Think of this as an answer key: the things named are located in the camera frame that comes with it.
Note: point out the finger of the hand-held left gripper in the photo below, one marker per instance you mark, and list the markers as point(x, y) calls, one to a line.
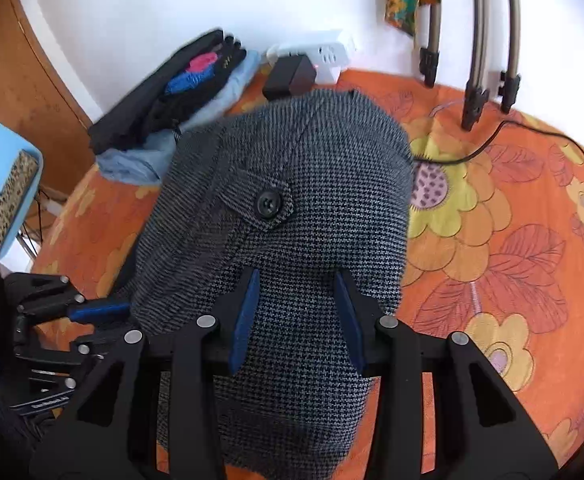
point(92, 347)
point(97, 310)

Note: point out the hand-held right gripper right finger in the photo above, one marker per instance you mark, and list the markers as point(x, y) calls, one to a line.
point(349, 320)

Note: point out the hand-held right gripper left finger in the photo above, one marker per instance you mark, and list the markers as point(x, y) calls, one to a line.
point(244, 310)

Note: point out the grey houndstooth short pants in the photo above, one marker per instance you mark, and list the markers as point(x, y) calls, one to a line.
point(312, 200)

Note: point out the leopard print cushion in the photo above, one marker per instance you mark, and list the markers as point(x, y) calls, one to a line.
point(14, 195)

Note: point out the stack of folded clothes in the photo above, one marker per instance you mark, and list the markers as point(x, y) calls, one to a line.
point(137, 162)

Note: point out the orange floral tablecloth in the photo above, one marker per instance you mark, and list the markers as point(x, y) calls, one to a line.
point(497, 260)

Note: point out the folded black garment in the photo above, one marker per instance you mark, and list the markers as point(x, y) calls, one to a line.
point(137, 105)

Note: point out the wooden door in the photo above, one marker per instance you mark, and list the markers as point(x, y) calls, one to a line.
point(17, 80)

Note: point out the black charger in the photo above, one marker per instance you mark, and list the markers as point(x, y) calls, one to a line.
point(287, 77)

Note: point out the white power strip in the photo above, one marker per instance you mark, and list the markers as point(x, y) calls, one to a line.
point(327, 50)

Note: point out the metal tripod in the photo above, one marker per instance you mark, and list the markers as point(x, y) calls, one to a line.
point(474, 35)

